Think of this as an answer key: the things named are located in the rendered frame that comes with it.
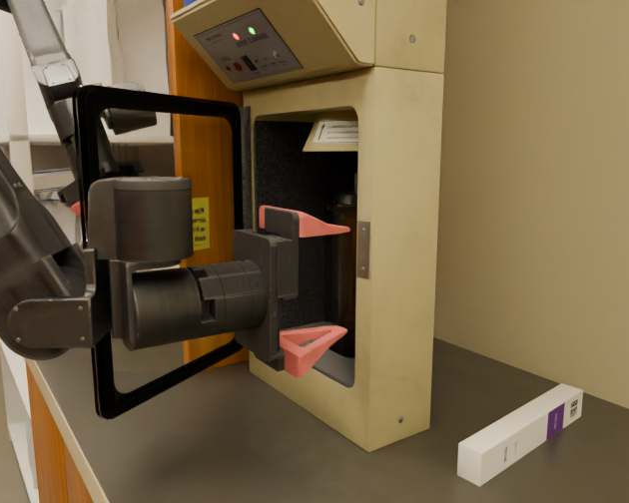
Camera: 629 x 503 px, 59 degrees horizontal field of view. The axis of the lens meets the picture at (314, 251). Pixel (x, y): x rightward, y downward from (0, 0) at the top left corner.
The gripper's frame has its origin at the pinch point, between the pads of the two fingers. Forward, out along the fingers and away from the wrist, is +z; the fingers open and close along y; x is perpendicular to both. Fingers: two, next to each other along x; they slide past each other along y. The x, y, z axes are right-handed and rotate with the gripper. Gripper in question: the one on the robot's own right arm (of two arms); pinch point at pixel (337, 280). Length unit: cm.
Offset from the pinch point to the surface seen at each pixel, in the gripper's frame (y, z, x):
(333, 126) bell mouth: 15.2, 14.5, 20.7
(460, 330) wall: -24, 55, 31
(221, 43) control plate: 26.1, 3.8, 32.3
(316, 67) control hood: 21.7, 8.6, 16.3
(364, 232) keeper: 2.5, 11.7, 10.2
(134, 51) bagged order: 43, 28, 147
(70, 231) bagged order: -14, 4, 145
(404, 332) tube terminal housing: -10.8, 17.7, 8.9
